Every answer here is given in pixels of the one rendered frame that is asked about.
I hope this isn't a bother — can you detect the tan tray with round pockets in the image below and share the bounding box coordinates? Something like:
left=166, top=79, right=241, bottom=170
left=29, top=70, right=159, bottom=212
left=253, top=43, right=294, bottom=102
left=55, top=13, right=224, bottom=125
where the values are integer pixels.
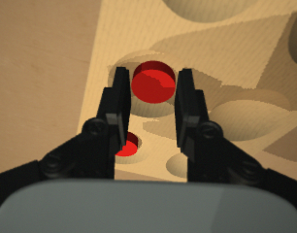
left=77, top=0, right=297, bottom=182

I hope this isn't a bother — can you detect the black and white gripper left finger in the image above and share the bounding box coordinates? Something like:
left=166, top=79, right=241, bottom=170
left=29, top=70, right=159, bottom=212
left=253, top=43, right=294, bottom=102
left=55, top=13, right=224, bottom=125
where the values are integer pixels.
left=0, top=67, right=131, bottom=207

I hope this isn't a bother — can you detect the red disc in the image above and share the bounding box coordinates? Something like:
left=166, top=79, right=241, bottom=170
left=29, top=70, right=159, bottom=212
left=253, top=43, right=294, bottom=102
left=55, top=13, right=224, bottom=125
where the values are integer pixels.
left=131, top=60, right=176, bottom=104
left=116, top=132, right=139, bottom=156

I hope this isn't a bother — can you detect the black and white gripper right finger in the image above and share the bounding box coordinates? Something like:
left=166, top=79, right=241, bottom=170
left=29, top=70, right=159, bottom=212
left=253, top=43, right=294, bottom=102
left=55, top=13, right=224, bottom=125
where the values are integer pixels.
left=174, top=68, right=297, bottom=210

